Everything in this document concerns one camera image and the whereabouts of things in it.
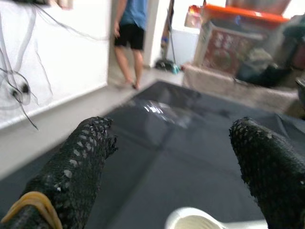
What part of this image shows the black power plug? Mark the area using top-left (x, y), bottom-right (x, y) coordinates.
top-left (9, 81), bottom-right (31, 97)

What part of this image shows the yellow rubber band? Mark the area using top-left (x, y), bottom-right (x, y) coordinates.
top-left (1, 190), bottom-right (62, 229)

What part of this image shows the person in black shorts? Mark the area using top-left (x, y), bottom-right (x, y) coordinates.
top-left (113, 0), bottom-right (148, 90)

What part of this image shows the mop with teal head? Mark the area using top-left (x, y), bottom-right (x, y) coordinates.
top-left (165, 0), bottom-right (181, 74)

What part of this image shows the orange-lidded storage box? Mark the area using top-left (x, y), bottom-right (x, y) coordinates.
top-left (194, 4), bottom-right (290, 76)

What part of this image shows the black tablecloth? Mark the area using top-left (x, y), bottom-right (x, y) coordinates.
top-left (0, 81), bottom-right (305, 229)

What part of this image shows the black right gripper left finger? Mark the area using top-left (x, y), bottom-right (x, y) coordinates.
top-left (0, 116), bottom-right (119, 229)

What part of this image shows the white chest freezer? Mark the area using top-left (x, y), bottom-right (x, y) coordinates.
top-left (166, 26), bottom-right (201, 67)

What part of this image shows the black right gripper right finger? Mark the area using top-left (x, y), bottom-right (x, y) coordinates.
top-left (229, 116), bottom-right (305, 229)

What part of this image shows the white plastic table top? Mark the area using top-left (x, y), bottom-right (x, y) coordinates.
top-left (165, 207), bottom-right (269, 229)

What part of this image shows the shiny black bag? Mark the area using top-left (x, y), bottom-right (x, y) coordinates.
top-left (235, 49), bottom-right (295, 88)

